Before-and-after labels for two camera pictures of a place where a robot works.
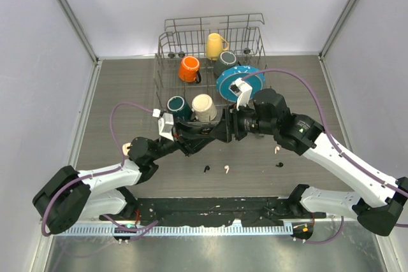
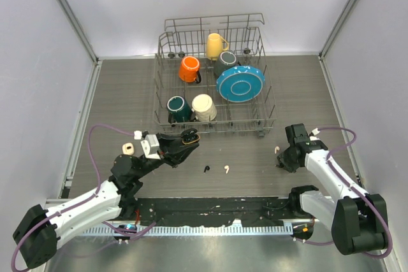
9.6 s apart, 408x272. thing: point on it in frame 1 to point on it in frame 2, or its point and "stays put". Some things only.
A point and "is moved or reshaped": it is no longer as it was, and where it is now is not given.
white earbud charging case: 125,150 stays put
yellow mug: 215,46 stays put
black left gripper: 190,143 to 171,150
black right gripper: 224,132 to 289,166
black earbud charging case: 206,130 is moved or reshaped
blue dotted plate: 227,77 stays put
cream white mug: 203,107 stays put
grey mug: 226,59 stays put
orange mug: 189,71 stays put
